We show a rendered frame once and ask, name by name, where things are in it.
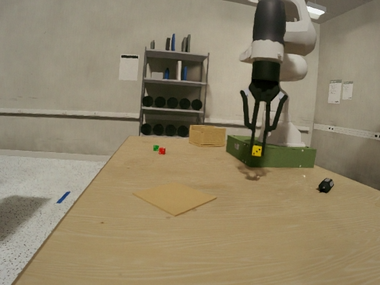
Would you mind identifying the small wooden crate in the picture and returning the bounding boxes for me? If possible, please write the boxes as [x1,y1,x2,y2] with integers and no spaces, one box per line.
[189,125,224,147]

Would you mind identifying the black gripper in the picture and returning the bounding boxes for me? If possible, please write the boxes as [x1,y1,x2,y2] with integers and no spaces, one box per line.
[240,61,288,156]

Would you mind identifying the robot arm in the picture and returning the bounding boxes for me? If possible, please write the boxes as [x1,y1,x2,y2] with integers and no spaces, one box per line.
[239,0,316,147]

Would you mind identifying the yellow die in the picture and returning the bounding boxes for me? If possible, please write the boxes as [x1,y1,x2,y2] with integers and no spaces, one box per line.
[252,145,262,157]

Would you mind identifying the tan flat mat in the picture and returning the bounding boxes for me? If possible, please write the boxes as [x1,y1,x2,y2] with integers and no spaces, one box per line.
[132,182,217,217]

